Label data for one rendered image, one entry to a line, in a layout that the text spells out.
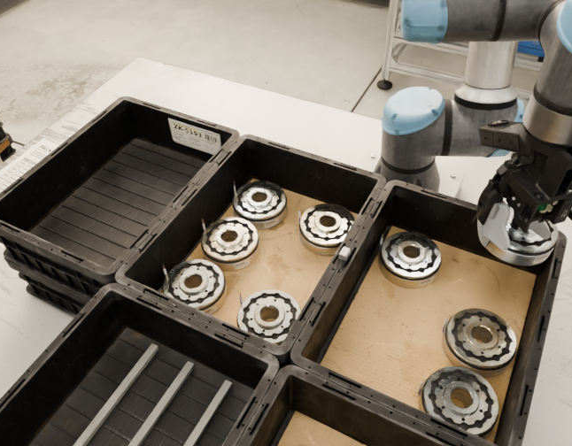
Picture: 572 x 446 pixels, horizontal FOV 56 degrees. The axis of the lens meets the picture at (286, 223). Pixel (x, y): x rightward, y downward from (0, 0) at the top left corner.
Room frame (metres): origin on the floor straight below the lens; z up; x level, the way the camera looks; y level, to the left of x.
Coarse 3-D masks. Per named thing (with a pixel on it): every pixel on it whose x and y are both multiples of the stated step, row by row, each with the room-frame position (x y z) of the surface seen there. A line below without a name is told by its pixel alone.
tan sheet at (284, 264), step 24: (288, 192) 0.78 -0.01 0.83; (288, 216) 0.71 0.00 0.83; (264, 240) 0.65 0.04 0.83; (288, 240) 0.65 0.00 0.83; (264, 264) 0.60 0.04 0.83; (288, 264) 0.59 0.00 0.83; (312, 264) 0.59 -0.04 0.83; (240, 288) 0.54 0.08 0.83; (264, 288) 0.54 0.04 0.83; (288, 288) 0.54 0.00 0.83; (312, 288) 0.54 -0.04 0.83; (216, 312) 0.50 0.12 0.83
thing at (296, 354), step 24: (384, 192) 0.66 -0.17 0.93; (432, 192) 0.66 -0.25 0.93; (360, 240) 0.56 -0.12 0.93; (552, 264) 0.50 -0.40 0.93; (336, 288) 0.46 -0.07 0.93; (552, 288) 0.45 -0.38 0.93; (528, 360) 0.34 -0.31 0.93; (360, 384) 0.31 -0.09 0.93; (528, 384) 0.31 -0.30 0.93; (408, 408) 0.28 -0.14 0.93; (528, 408) 0.27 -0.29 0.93
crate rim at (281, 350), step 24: (240, 144) 0.81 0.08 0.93; (264, 144) 0.81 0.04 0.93; (216, 168) 0.74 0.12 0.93; (336, 168) 0.73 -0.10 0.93; (360, 168) 0.73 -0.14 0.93; (192, 192) 0.68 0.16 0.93; (168, 216) 0.62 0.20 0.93; (360, 216) 0.61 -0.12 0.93; (336, 264) 0.51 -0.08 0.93; (144, 288) 0.48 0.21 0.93; (192, 312) 0.43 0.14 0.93; (312, 312) 0.43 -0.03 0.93; (240, 336) 0.39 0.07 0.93; (288, 336) 0.39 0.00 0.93; (288, 360) 0.36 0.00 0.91
